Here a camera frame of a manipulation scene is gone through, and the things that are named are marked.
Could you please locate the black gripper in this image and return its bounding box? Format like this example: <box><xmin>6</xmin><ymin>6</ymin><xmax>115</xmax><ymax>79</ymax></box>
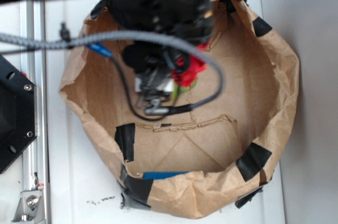
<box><xmin>108</xmin><ymin>0</ymin><xmax>214</xmax><ymax>42</ymax></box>

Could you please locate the brown paper bag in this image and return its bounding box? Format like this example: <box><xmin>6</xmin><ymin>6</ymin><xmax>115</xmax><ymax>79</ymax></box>
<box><xmin>60</xmin><ymin>0</ymin><xmax>299</xmax><ymax>219</ymax></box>

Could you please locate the grey braided cable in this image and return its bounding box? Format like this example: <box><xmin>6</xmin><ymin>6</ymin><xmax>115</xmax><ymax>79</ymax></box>
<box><xmin>0</xmin><ymin>30</ymin><xmax>225</xmax><ymax>115</ymax></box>

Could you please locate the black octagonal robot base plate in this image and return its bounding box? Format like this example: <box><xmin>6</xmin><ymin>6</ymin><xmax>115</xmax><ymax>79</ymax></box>
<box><xmin>1</xmin><ymin>56</ymin><xmax>36</xmax><ymax>174</ymax></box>

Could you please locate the aluminium extrusion rail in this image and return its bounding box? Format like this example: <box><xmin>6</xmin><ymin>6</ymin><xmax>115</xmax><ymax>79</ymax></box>
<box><xmin>11</xmin><ymin>0</ymin><xmax>51</xmax><ymax>223</ymax></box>

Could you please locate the metal corner bracket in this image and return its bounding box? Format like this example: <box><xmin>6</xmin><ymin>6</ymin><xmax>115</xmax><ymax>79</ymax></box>
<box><xmin>11</xmin><ymin>190</ymin><xmax>46</xmax><ymax>223</ymax></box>

